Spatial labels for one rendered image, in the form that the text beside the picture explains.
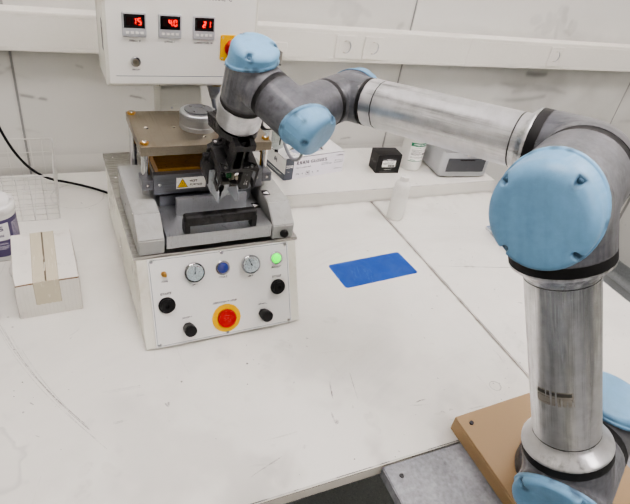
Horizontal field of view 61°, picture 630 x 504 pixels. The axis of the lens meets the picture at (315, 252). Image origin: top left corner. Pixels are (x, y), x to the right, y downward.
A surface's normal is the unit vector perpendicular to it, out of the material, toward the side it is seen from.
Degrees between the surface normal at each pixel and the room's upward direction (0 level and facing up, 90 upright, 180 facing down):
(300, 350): 0
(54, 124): 90
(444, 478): 0
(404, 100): 49
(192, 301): 65
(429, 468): 0
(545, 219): 87
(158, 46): 90
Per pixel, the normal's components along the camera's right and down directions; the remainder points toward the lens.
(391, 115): -0.63, 0.35
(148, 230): 0.38, -0.24
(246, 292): 0.44, 0.18
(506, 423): 0.09, -0.80
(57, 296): 0.43, 0.57
